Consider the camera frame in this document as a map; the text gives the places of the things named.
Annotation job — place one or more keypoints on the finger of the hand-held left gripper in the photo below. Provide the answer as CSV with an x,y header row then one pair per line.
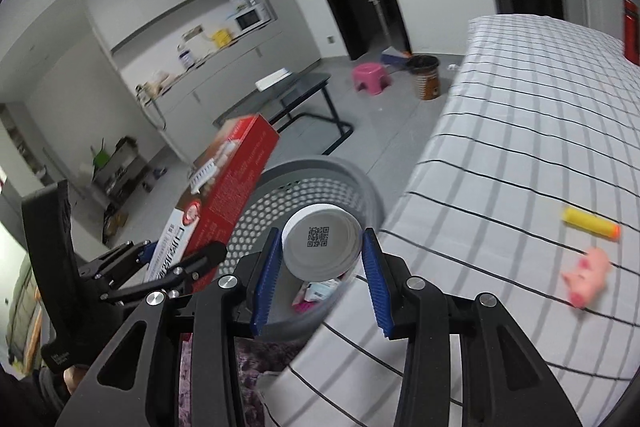
x,y
125,259
190,269

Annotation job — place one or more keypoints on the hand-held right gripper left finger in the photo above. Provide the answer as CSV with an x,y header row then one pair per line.
x,y
262,284

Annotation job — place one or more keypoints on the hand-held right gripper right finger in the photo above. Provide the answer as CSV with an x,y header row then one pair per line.
x,y
378,284

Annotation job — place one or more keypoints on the pink snack packet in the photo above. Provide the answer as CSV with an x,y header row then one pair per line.
x,y
301,305

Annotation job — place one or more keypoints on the white and blue wipes packet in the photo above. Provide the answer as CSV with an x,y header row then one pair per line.
x,y
322,289

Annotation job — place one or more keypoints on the milk powder can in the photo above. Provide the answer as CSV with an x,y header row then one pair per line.
x,y
322,239

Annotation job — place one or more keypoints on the red and white toothpaste box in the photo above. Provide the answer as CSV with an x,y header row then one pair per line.
x,y
230,177

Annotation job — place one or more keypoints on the grey perforated laundry basket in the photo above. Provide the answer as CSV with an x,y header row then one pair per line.
x,y
320,177

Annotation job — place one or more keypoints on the person's left forearm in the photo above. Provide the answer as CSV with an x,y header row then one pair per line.
x,y
35,399

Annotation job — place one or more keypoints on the person's left hand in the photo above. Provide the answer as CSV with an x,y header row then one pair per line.
x,y
74,379

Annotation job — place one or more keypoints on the purple patterned cloth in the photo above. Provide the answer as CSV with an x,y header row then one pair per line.
x,y
260,354

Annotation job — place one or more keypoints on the metal storage rack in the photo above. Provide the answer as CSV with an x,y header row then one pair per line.
x,y
120,177

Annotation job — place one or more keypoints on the green plastic dustpan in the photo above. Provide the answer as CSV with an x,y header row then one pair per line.
x,y
101,155

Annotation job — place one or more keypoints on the grey built-in cabinet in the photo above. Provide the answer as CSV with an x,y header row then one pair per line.
x,y
225,82

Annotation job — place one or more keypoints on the glass side table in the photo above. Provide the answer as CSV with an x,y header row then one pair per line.
x,y
300,89

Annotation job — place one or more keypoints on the white checked bed sheet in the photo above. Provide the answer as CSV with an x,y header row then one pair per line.
x,y
525,147

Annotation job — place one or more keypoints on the flat white box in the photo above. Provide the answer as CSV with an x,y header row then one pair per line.
x,y
272,78

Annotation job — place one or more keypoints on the pink plastic stool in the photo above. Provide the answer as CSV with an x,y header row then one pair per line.
x,y
371,77

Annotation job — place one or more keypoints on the pink pig toy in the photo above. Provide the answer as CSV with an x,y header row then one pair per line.
x,y
587,272

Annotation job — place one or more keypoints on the woven waste bin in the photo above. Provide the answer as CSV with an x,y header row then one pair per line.
x,y
425,79

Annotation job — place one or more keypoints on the white jar with blue label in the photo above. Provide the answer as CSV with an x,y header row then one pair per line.
x,y
185,57

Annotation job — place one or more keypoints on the yellow foam dart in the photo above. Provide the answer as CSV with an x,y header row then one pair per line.
x,y
590,222

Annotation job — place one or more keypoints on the small yellow box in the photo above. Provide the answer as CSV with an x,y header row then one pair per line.
x,y
222,37

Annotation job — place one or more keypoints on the white microwave oven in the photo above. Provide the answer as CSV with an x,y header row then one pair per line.
x,y
251,18

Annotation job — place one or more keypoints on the red thermos bottle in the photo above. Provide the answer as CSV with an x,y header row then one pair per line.
x,y
631,29

